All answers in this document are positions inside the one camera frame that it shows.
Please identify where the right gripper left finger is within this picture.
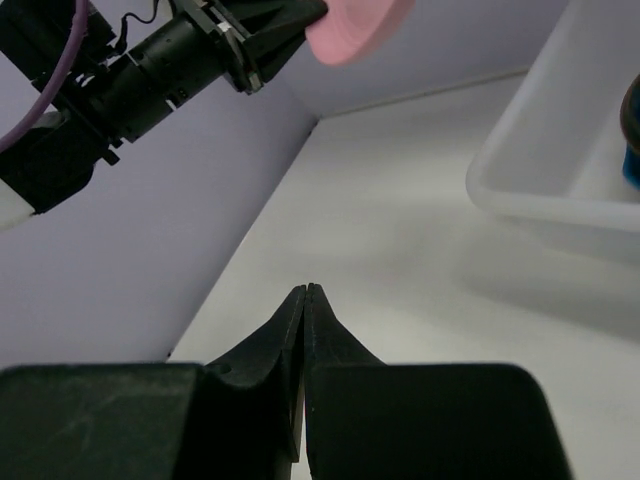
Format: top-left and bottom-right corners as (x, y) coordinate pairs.
(207, 285), (306, 463)

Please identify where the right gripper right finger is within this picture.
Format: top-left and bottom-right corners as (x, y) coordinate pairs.
(303, 284), (390, 479)

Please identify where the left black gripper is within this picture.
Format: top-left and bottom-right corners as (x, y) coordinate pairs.
(54, 0), (329, 146)

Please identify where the pink round plate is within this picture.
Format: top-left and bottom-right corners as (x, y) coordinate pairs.
(305, 0), (415, 67)

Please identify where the grey reindeer plate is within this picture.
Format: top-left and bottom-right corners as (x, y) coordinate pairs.
(619, 76), (639, 155)

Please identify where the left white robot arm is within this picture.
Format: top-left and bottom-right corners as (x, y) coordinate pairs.
(1, 1), (328, 228)

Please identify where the translucent plastic bin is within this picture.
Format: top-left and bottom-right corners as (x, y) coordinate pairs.
(466, 1), (639, 265)

